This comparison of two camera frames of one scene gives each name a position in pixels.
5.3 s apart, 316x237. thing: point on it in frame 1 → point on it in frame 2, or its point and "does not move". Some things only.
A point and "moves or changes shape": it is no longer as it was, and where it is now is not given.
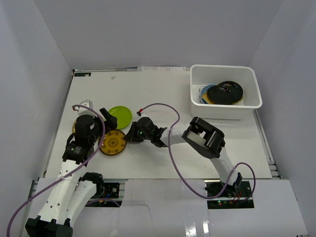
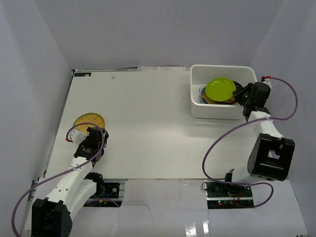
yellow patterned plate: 239,101 moves or changes shape
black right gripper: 132,134 → 238,94
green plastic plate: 123,114 → 220,89
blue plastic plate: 204,91 does not move
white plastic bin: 209,74 does not move
